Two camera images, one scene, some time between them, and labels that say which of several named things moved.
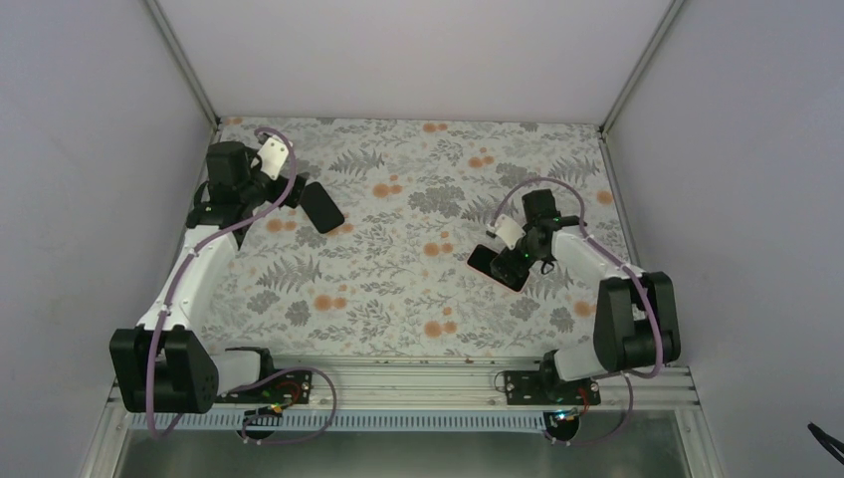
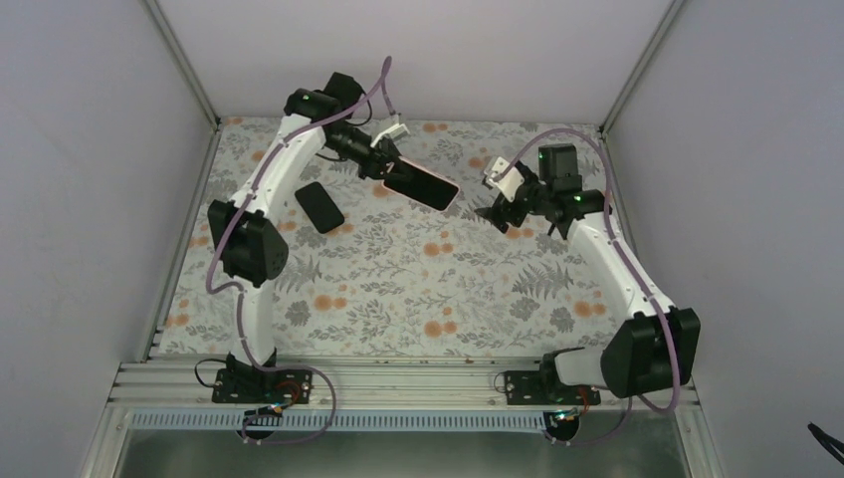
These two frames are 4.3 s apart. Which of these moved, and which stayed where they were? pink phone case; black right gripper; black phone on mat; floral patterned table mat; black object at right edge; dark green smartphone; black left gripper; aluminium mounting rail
Moved: black right gripper; pink phone case; black left gripper; dark green smartphone
Stayed: floral patterned table mat; black object at right edge; aluminium mounting rail; black phone on mat
